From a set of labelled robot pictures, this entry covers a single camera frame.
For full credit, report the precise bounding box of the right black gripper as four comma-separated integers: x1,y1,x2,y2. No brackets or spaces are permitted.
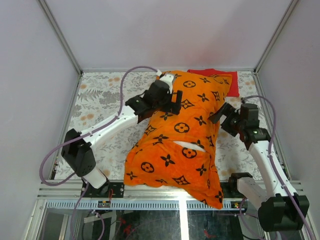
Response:
207,102,245,137

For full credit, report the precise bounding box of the white pillow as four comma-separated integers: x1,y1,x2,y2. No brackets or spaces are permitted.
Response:
173,141,206,153

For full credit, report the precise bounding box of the orange patterned pillowcase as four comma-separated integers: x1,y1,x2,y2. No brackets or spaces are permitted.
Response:
124,70,232,209

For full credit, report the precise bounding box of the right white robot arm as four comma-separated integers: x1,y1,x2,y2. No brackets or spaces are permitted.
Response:
209,103,310,232

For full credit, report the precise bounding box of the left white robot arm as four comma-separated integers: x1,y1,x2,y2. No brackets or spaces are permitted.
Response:
61,74,183,198

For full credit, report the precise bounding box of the red folded cloth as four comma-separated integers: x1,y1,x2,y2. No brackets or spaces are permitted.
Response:
187,68,240,97

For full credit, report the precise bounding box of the floral table mat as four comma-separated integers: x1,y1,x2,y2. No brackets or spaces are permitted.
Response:
68,72,262,181

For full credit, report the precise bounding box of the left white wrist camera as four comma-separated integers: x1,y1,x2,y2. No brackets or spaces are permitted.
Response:
156,69,176,94

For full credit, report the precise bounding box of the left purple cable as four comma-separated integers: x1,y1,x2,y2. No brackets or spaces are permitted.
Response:
39,65,162,187

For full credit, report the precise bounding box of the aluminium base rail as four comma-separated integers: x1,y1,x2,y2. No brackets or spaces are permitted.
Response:
37,179,305,211

